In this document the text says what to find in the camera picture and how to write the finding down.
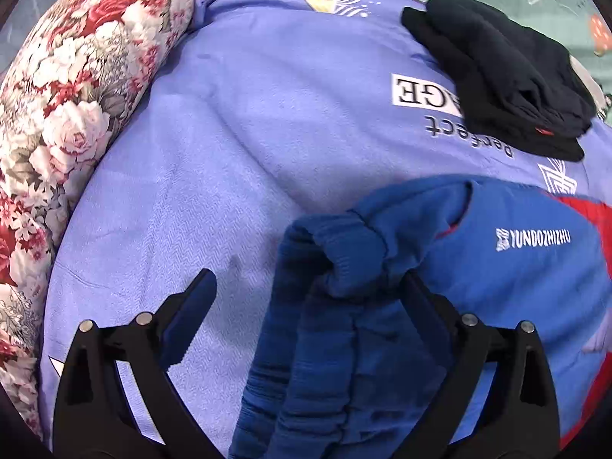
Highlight purple printed bedsheet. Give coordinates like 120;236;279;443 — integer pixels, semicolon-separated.
38;0;612;459

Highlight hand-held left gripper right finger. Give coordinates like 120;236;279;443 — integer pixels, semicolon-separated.
405;271;561;459

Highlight floral pillow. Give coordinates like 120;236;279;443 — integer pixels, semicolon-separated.
0;0;200;441

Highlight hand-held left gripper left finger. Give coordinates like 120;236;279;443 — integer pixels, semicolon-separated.
52;268;225;459

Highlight black folded clothes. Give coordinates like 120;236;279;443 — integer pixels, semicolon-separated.
400;0;604;163

